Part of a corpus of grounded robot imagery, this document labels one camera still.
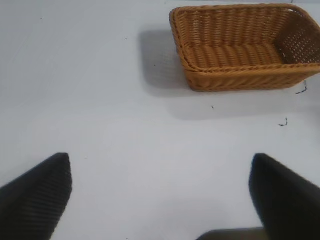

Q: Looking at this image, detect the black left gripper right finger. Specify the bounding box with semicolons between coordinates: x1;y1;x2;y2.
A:
248;152;320;240

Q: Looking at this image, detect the brown woven wicker basket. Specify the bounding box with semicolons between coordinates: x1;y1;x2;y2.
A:
169;2;320;93

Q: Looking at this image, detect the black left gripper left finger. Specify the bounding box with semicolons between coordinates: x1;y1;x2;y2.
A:
0;152;73;240

